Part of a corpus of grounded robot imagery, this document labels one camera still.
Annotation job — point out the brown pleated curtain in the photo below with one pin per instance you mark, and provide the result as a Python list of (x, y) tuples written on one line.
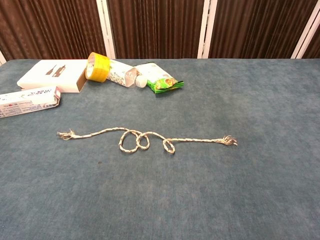
[(160, 25)]

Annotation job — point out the white flat cardboard box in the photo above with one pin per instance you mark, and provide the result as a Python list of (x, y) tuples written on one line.
[(47, 75)]

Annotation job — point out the white screen frame post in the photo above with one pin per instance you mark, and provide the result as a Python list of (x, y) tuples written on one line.
[(2, 58), (306, 32), (106, 27), (207, 27)]

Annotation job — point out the green white snack packet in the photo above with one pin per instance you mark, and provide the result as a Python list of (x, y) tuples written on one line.
[(157, 75)]

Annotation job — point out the clear plastic bottle floral label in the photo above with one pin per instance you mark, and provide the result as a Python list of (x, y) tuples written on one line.
[(120, 74)]

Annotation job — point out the yellow packing tape roll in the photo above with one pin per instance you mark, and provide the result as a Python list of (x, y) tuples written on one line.
[(98, 67)]

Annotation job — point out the white toothpaste box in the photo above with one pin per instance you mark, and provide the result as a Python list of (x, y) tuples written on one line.
[(27, 101)]

